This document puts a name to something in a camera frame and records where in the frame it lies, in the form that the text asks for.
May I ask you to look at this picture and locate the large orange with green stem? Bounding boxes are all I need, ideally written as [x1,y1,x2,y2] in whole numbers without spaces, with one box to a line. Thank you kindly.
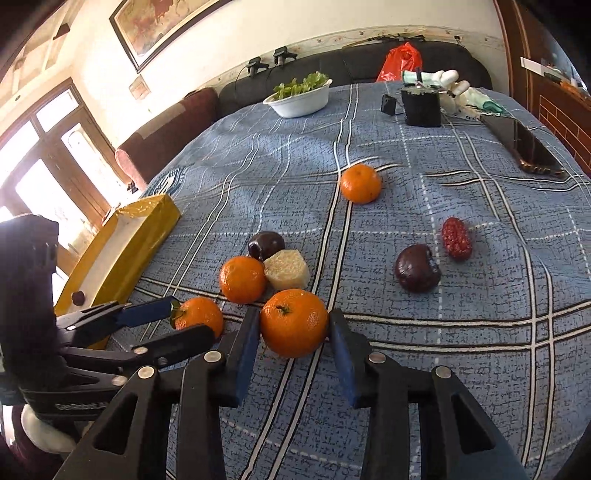
[260,289,329,359]

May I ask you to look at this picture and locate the white bowl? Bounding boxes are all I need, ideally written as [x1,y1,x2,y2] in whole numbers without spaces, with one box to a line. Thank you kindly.
[263,78,333,119]

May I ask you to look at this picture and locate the yellow cardboard box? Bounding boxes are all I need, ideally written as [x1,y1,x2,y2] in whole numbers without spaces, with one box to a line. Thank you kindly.
[54,194,182,350]

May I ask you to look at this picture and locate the person's left hand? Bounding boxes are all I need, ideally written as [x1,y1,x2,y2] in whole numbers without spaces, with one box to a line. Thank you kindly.
[19,405,79,454]

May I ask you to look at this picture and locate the brown wooden cabinet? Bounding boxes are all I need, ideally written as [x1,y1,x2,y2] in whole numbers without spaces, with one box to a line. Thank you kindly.
[491,0,591,178]

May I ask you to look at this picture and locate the red plastic bag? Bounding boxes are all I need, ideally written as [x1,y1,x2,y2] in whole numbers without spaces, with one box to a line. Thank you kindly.
[376,41,424,84]

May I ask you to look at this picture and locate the large dark red fruit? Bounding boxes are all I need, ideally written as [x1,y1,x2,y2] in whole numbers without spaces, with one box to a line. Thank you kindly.
[394,244,441,293]

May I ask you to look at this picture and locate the white plastic bottles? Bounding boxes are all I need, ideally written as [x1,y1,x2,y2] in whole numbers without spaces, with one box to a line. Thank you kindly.
[422,68,472,99]

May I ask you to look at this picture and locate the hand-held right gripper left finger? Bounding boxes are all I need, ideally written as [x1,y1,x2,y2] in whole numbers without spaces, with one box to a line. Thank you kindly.
[53,307,262,480]

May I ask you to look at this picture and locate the dark smartphone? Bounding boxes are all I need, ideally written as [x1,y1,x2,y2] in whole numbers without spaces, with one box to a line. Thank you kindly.
[479,114,567,179]

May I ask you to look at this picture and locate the small dark purple fruit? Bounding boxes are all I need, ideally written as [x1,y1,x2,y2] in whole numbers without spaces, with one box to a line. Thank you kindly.
[247,231,286,262]

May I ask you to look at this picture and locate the green lettuce leaves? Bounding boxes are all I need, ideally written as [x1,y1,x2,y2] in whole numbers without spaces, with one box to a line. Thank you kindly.
[273,71,330,100]

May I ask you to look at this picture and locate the blue plaid tablecloth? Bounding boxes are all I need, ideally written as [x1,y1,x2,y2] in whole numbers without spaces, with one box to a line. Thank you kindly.
[105,82,591,480]

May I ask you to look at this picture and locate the wooden glass door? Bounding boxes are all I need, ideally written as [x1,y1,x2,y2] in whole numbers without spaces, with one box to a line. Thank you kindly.
[0,78,131,278]

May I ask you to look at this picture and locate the small orange with leaf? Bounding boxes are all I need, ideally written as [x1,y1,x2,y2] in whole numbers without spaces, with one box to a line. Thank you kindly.
[172,296,225,339]

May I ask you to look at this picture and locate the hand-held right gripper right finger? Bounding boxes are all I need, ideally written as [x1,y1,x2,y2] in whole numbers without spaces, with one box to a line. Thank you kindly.
[328,308,532,480]

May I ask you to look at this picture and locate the beige cut fruit piece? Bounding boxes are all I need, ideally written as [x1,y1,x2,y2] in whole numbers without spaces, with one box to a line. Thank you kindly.
[264,249,310,291]

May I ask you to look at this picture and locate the black sofa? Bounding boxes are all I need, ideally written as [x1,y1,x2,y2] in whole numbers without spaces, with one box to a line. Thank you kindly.
[217,39,493,119]

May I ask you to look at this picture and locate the maroon armchair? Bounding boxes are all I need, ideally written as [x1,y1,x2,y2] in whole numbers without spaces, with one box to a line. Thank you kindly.
[115,87,221,186]

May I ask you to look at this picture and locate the framed wall painting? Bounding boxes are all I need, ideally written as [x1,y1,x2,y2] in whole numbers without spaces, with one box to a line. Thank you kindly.
[109,0,234,73]

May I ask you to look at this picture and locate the red bumpy fruit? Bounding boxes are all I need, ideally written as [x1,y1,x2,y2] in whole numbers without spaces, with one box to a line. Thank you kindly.
[441,217,472,260]

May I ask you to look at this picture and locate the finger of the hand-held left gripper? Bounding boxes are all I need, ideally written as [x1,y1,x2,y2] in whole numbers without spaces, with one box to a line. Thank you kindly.
[54,296,184,348]
[61,324,218,376]

